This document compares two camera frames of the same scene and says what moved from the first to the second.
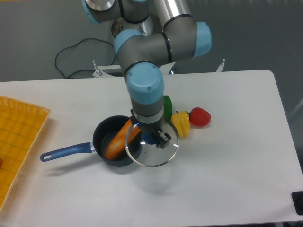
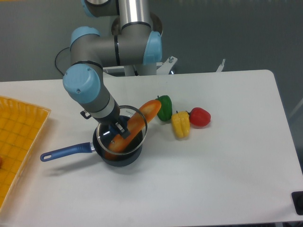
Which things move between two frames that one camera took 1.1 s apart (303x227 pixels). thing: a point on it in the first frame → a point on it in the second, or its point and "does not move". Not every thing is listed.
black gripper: (160, 141) → (112, 118)
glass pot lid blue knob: (141, 146) → (113, 141)
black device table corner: (298, 199) does not move
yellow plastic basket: (21, 124) does not move
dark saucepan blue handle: (103, 133) does not move
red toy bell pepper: (199, 116) does not move
